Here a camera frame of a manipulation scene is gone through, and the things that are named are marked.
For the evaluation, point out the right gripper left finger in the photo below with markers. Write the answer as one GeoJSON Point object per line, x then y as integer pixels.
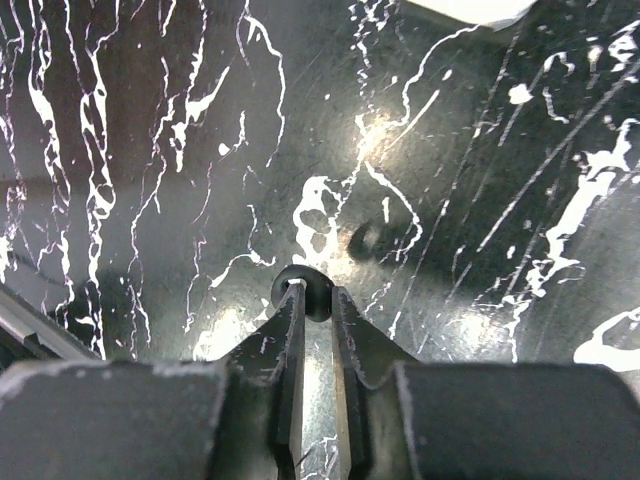
{"type": "Point", "coordinates": [66, 414]}

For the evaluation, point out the white earbud charging case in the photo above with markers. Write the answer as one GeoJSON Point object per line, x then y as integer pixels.
{"type": "Point", "coordinates": [496, 14]}

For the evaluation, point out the black earbud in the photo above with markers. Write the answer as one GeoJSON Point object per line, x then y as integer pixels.
{"type": "Point", "coordinates": [372, 241]}
{"type": "Point", "coordinates": [318, 290]}

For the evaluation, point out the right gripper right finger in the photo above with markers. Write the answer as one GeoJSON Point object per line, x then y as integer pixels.
{"type": "Point", "coordinates": [403, 419]}

